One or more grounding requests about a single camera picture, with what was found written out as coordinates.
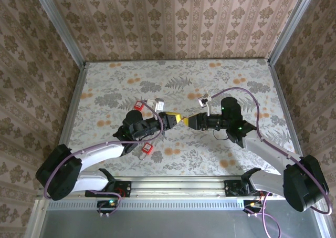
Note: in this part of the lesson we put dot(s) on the small circuit board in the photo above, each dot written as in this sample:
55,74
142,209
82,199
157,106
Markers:
111,203
252,204

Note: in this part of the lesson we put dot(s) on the aluminium frame post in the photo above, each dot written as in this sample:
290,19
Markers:
290,25
64,30

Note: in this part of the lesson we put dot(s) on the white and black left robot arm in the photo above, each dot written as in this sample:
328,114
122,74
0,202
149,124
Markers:
97,150

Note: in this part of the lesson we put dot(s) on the aluminium side rail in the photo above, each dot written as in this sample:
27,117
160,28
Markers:
70,117
288,117

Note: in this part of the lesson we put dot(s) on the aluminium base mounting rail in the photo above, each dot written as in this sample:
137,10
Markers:
178,188

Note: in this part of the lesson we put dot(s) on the red padlock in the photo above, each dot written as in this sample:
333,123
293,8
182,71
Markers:
147,148
138,105

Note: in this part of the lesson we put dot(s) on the grey metal sheet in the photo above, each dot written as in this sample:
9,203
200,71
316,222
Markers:
170,225

